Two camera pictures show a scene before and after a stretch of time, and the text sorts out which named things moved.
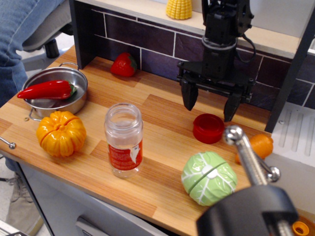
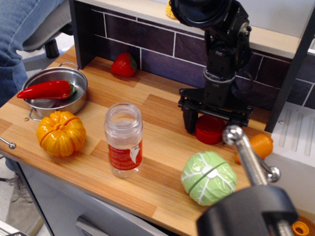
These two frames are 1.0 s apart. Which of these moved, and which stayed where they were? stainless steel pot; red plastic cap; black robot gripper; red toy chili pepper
Moved: black robot gripper
Stayed: red plastic cap; red toy chili pepper; stainless steel pot
